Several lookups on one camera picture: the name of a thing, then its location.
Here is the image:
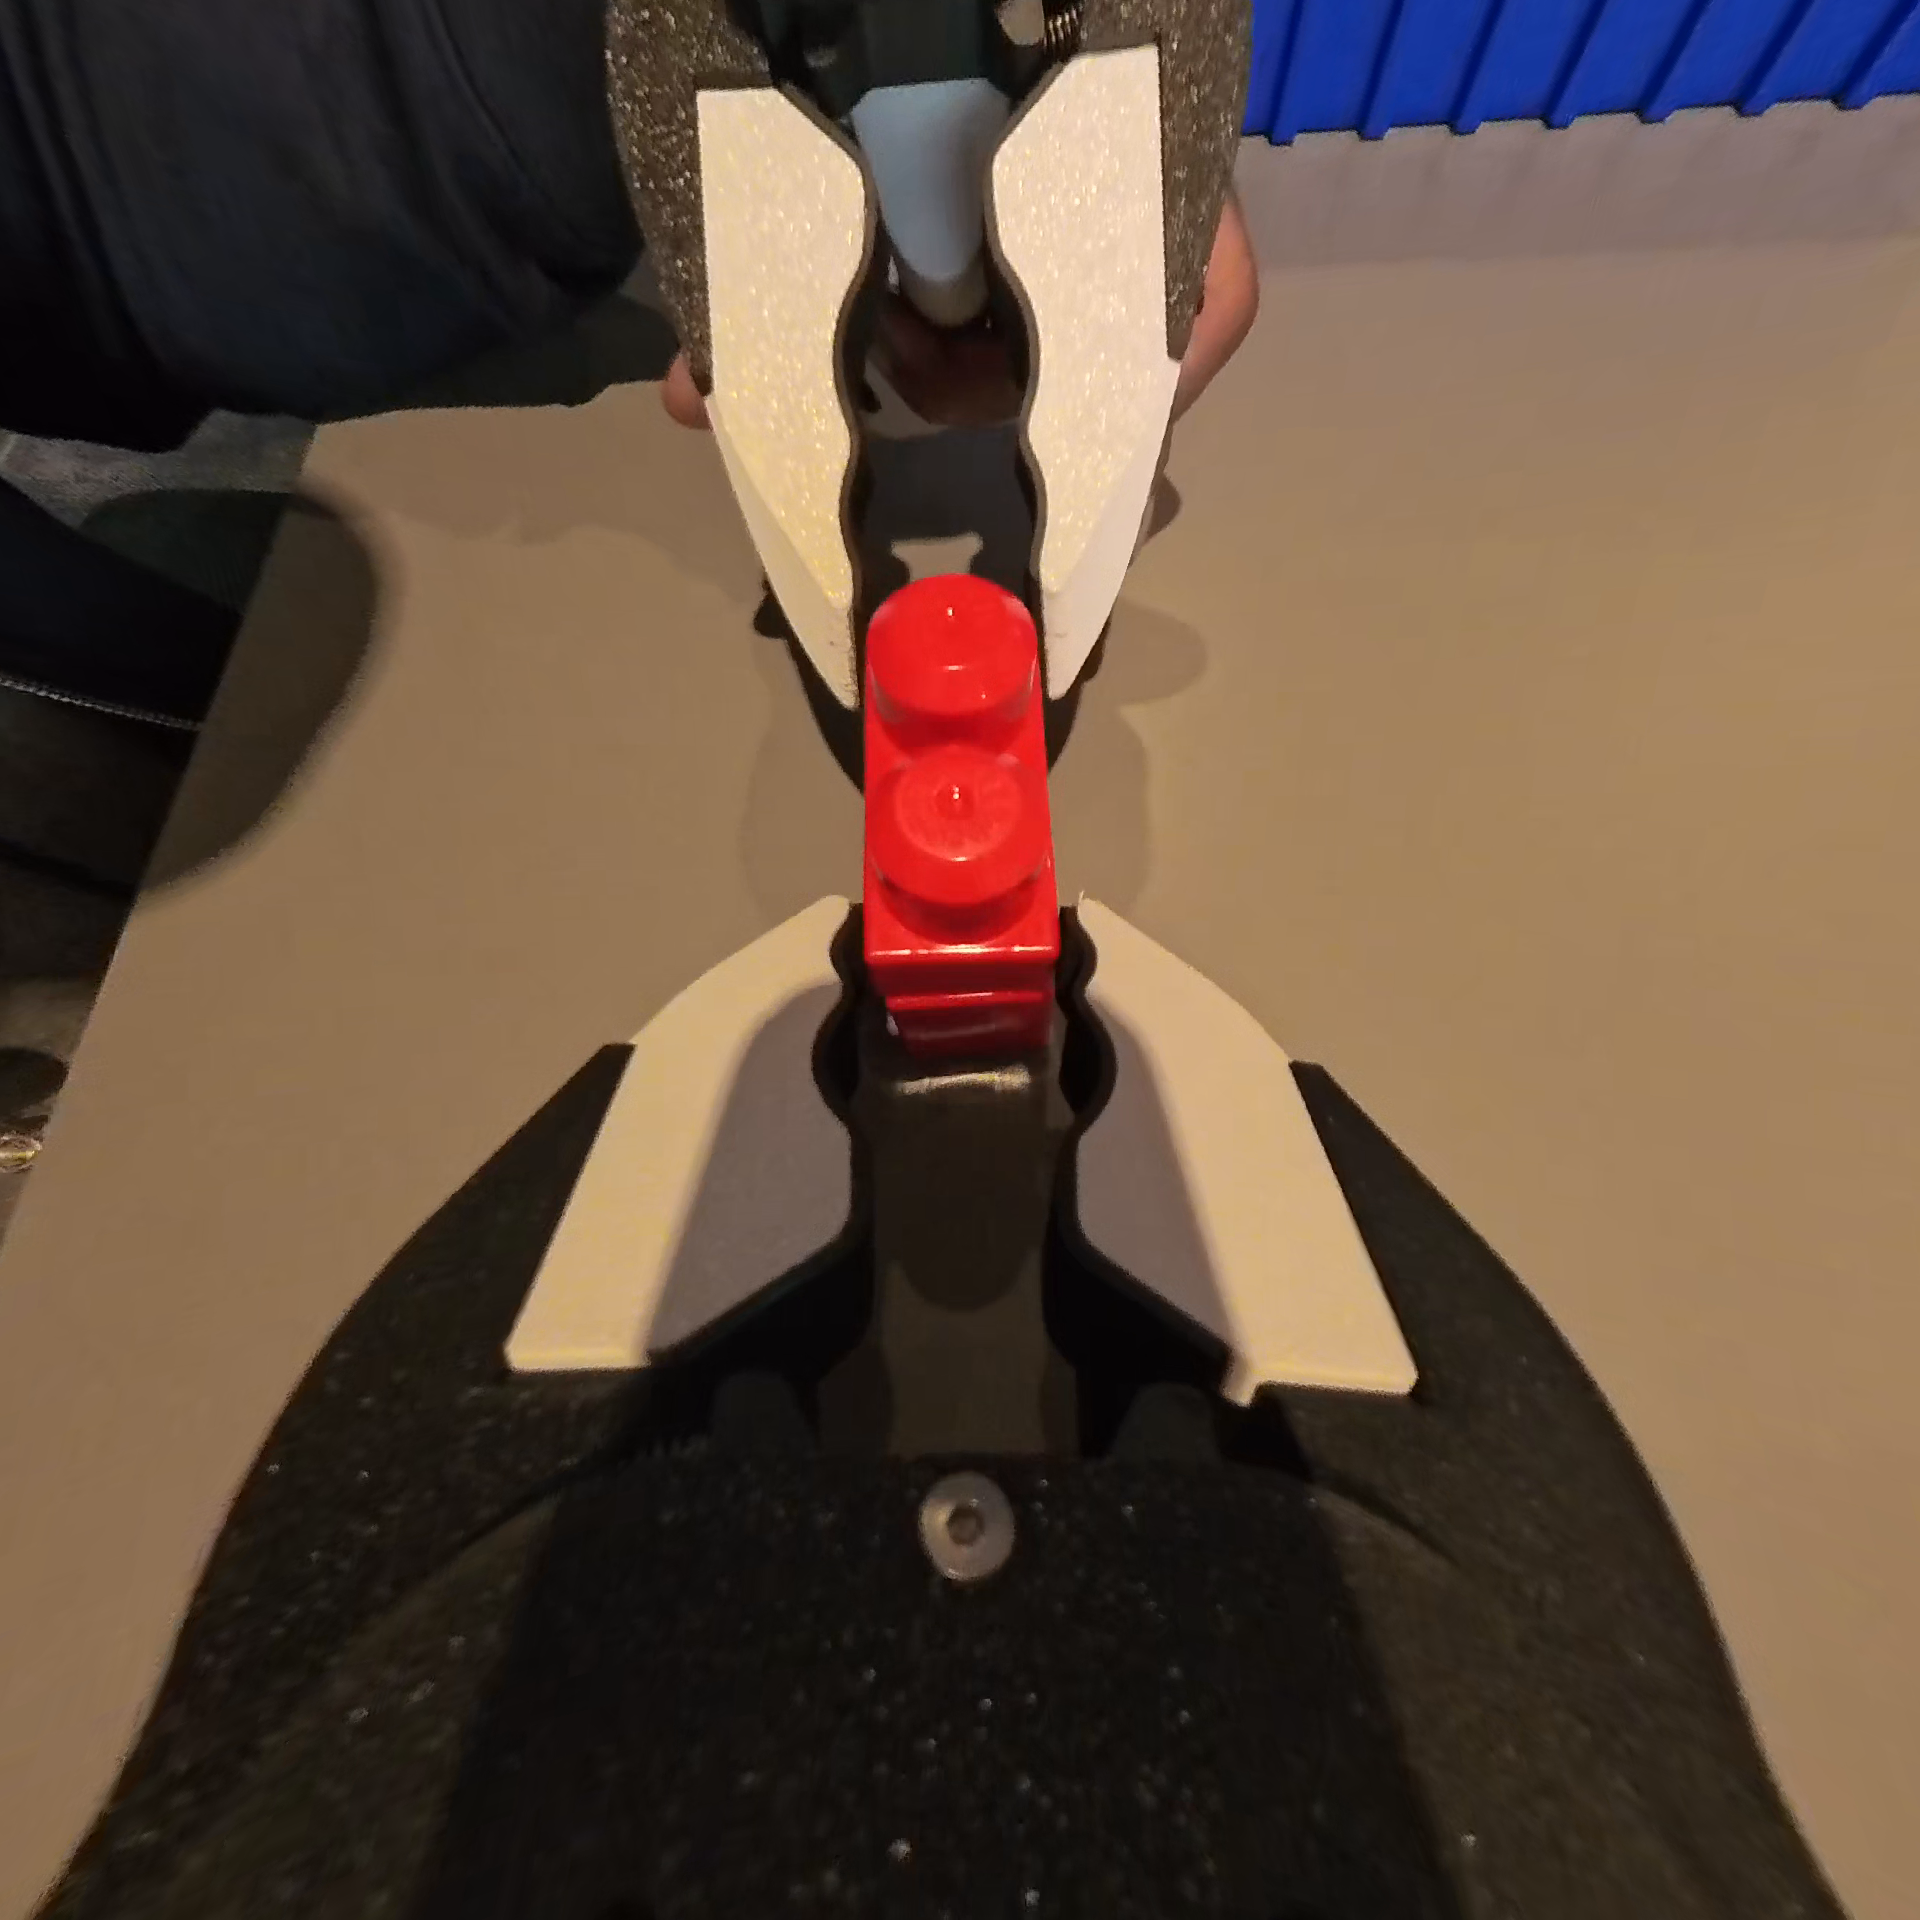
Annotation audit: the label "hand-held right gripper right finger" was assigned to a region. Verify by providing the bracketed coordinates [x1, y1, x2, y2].
[1053, 895, 1421, 1409]

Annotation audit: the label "person's left forearm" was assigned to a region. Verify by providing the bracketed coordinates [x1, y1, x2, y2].
[0, 0, 681, 455]

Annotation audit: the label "blue ribbed plastic bin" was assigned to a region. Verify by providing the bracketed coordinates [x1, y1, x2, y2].
[1233, 0, 1920, 146]

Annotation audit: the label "person's dark jeans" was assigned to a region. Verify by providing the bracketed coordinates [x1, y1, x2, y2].
[0, 420, 319, 1247]

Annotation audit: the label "red two-stud block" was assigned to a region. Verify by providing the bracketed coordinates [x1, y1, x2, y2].
[862, 574, 1066, 1004]

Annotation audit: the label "person's left hand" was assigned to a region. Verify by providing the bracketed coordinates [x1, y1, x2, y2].
[660, 195, 1262, 437]

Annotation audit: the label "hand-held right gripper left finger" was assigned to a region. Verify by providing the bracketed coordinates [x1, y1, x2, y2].
[503, 893, 865, 1374]

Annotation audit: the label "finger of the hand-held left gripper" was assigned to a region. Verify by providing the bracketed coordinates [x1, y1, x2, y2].
[978, 41, 1185, 701]
[694, 85, 885, 711]

